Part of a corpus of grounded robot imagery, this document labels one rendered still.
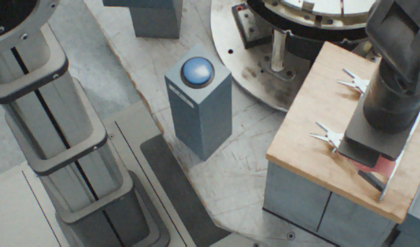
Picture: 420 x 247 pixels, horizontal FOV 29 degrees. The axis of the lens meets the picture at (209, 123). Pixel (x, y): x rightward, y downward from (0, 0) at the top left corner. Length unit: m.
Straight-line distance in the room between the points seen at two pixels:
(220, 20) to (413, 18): 0.76
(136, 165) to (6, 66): 0.98
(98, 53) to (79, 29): 0.10
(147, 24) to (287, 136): 0.44
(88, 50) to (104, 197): 0.94
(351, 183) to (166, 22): 0.51
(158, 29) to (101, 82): 0.89
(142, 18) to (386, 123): 0.64
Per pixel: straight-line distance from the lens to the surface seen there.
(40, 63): 1.05
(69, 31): 2.43
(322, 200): 1.19
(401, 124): 0.92
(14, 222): 1.98
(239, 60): 1.45
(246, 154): 1.41
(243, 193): 1.39
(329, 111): 1.13
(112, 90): 2.33
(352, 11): 1.17
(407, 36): 0.79
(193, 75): 1.17
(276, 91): 1.43
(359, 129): 0.94
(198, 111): 1.19
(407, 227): 1.16
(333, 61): 1.17
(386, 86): 0.85
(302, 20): 1.20
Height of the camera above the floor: 2.11
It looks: 68 degrees down
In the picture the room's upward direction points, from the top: 5 degrees counter-clockwise
